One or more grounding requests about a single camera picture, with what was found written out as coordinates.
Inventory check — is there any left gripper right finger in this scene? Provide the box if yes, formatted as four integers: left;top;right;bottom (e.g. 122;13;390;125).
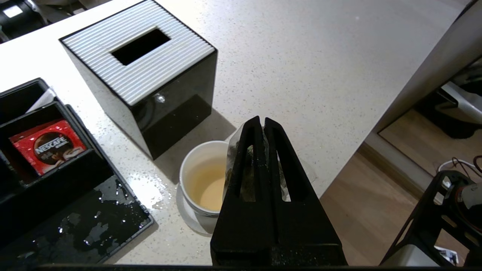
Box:
264;117;347;266

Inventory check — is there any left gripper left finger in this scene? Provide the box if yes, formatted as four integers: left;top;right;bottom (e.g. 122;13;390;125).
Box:
210;116;277;266

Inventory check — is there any pyramid tea bag with string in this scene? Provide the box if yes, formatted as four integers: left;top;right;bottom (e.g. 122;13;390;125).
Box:
222;122;317;204

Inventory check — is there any white saucer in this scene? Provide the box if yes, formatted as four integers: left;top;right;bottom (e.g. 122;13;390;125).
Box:
176;184;226;236

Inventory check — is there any black cup white inside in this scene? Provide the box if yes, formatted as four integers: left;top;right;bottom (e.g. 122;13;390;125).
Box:
179;140;241;217

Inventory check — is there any black serving tray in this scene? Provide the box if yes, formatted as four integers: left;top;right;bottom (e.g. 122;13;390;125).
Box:
0;105;155;266

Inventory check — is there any black tissue box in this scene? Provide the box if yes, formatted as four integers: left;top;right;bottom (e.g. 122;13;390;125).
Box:
59;0;218;161

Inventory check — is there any black compartment organizer box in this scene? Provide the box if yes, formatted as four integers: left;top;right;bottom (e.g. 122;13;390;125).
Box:
0;78;114;226

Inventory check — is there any red sachet packet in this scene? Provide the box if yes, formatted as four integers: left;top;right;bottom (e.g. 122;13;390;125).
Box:
9;120;88;176

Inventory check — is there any white sachet packet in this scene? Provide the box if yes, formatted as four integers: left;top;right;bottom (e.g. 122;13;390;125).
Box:
26;87;58;114

